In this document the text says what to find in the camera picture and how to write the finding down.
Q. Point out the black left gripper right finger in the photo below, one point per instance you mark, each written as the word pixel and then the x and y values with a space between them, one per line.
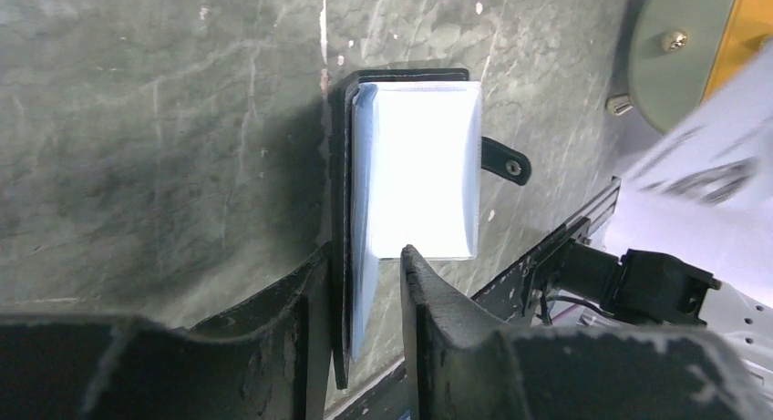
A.
pixel 650 372

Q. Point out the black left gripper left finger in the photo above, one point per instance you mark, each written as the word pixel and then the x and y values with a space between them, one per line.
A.
pixel 265 358

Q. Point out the black card holder wallet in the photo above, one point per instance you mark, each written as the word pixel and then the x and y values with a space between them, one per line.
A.
pixel 406 154

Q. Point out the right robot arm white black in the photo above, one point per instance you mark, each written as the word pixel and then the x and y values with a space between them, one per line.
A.
pixel 703 194

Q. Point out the cream cylinder orange face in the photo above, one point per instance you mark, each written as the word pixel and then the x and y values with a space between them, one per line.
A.
pixel 683 51

